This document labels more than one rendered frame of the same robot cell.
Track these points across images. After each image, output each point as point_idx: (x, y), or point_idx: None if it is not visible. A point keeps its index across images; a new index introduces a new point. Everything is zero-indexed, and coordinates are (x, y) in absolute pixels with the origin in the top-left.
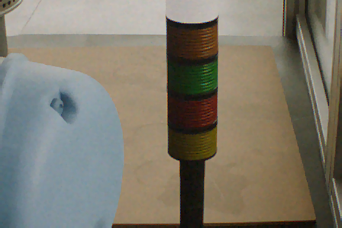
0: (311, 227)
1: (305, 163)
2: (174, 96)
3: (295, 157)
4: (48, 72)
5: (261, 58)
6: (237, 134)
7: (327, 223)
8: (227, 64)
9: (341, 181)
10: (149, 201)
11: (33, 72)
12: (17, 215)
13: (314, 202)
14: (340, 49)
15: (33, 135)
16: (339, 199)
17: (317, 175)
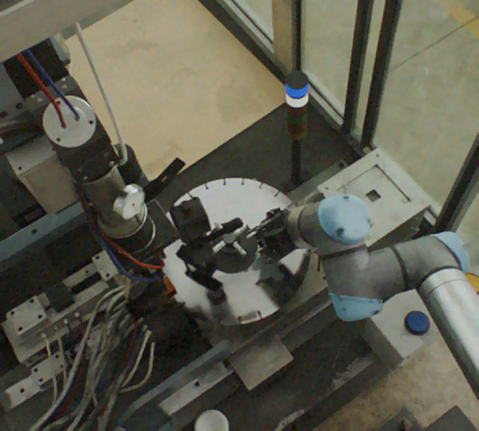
0: None
1: (261, 62)
2: (296, 125)
3: (255, 61)
4: (456, 242)
5: None
6: (218, 59)
7: None
8: (166, 7)
9: None
10: (221, 124)
11: (454, 244)
12: (468, 269)
13: (283, 84)
14: (285, 25)
15: (467, 257)
16: None
17: (272, 66)
